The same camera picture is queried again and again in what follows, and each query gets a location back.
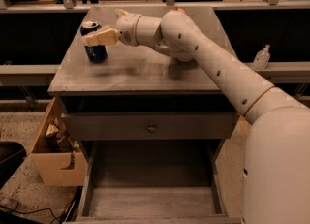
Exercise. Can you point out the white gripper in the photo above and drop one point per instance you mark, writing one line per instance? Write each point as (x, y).
(128, 28)

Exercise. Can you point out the blue pepsi can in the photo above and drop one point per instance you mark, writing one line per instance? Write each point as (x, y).
(96, 54)

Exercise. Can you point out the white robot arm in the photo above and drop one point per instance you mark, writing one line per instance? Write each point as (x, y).
(276, 172)

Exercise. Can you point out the grey drawer cabinet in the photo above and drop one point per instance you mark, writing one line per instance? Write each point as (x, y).
(134, 79)

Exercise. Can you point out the open grey middle drawer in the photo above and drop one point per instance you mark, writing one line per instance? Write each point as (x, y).
(152, 182)

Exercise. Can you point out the red apple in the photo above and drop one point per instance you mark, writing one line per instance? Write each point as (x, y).
(178, 9)

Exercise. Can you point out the white bowl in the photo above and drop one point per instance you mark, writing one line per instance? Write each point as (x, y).
(184, 58)

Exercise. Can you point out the snack items in crate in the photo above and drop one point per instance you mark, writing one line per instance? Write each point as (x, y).
(59, 140)

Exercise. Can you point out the clear sanitizer bottle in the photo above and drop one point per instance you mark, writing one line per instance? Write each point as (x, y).
(262, 58)

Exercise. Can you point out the wooden crate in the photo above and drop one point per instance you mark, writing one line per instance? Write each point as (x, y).
(51, 165)

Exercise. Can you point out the black chair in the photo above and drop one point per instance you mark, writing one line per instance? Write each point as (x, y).
(12, 155)

